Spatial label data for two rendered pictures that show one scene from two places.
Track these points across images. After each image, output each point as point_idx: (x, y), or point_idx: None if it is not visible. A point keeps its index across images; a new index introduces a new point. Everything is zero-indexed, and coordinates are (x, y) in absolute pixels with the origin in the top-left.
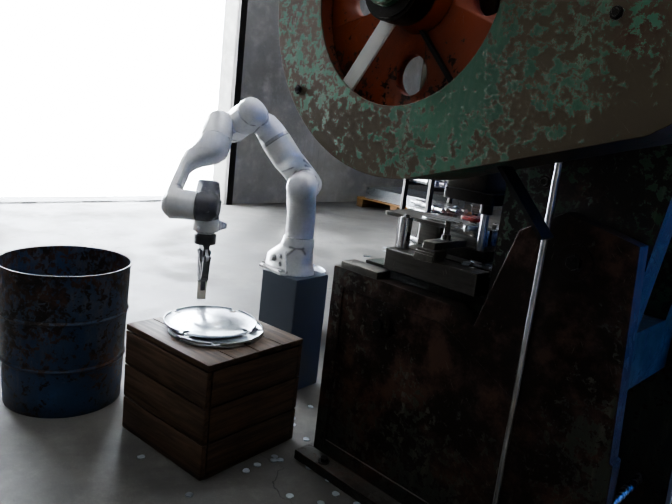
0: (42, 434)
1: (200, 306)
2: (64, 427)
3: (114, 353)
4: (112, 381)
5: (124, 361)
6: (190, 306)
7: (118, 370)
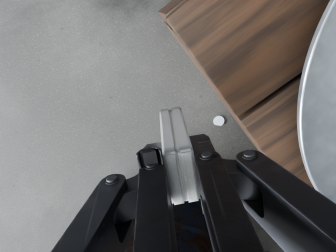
0: (273, 245)
1: (300, 129)
2: (259, 227)
3: (208, 245)
4: (198, 207)
5: (20, 187)
6: (310, 171)
7: (181, 209)
